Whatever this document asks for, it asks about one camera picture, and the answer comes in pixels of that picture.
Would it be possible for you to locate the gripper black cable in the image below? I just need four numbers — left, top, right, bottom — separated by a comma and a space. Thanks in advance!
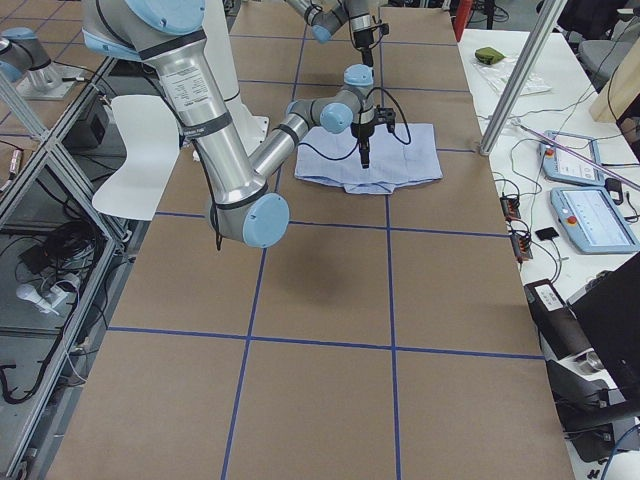
298, 85, 414, 162

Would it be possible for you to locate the teach pendant far side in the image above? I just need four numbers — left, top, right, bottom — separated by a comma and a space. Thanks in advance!
549, 186, 639, 254

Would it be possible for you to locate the pink reacher grabber stick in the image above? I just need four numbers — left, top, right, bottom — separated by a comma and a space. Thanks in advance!
509, 119, 640, 191

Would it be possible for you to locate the teach pendant near shirt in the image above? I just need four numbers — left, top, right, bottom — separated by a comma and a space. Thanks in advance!
538, 130, 605, 187

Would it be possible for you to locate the clear plastic bag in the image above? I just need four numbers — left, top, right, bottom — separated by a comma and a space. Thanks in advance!
477, 57, 553, 95

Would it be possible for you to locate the green fabric pouch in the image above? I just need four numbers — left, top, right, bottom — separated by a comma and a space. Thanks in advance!
474, 46, 505, 65

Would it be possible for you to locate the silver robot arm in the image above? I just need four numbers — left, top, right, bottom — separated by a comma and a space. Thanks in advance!
82, 1, 374, 248
286, 0, 377, 67

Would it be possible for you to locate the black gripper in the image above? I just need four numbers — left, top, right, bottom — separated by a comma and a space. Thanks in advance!
354, 29, 375, 67
350, 122, 375, 169

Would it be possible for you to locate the white plastic chair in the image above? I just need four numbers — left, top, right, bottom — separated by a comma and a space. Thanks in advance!
92, 95, 180, 221

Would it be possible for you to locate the black monitor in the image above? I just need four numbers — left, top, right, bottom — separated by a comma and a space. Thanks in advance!
571, 255, 639, 398

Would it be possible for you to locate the aluminium frame post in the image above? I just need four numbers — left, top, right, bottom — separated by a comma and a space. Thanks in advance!
479, 0, 567, 156

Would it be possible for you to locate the white camera mast pedestal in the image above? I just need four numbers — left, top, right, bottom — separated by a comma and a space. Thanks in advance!
202, 0, 269, 155

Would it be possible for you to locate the light blue striped shirt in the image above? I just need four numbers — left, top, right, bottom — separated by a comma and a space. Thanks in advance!
294, 123, 442, 194

